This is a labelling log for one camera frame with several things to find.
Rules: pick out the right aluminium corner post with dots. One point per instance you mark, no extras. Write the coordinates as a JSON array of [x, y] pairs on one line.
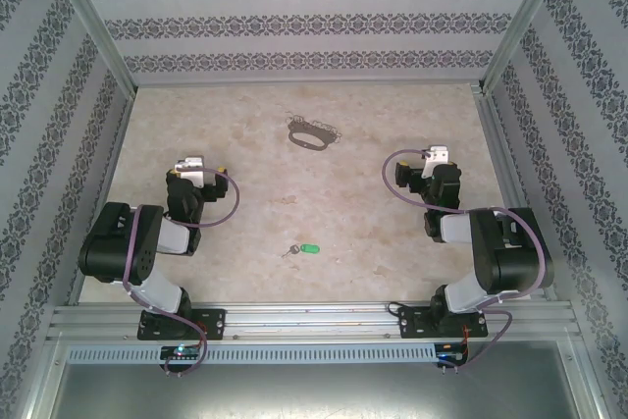
[[527, 16]]

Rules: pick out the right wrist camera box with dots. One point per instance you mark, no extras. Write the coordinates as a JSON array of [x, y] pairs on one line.
[[438, 154]]

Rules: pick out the back aluminium rail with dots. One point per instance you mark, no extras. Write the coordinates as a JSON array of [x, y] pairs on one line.
[[314, 81]]

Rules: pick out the left aluminium corner post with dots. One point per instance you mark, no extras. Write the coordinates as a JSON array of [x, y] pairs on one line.
[[93, 21]]

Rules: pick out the aluminium corner post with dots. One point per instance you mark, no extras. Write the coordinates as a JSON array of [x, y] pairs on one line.
[[527, 16], [93, 21]]

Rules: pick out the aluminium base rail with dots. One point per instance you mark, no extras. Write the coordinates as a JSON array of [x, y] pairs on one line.
[[314, 321]]

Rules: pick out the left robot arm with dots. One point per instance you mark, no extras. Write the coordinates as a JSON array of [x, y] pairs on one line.
[[118, 242]]

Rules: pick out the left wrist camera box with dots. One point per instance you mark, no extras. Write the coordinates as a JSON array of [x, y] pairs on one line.
[[191, 169]]

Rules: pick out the key with green tag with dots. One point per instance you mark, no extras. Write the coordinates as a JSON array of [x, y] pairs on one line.
[[310, 247]]

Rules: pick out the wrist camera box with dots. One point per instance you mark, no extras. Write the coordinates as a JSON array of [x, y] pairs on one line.
[[438, 154], [191, 169]]

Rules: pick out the grey metal sheet panel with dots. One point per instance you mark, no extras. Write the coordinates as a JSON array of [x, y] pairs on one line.
[[314, 389]]

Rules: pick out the left aluminium side rail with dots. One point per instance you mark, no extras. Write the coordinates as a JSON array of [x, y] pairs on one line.
[[100, 193]]

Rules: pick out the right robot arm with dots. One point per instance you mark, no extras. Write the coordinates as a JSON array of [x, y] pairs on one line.
[[515, 262]]

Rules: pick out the aluminium side rail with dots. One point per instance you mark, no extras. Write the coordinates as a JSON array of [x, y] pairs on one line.
[[505, 154], [100, 193]]

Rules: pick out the right aluminium side rail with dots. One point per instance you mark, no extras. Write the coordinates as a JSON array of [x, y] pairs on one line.
[[505, 154]]

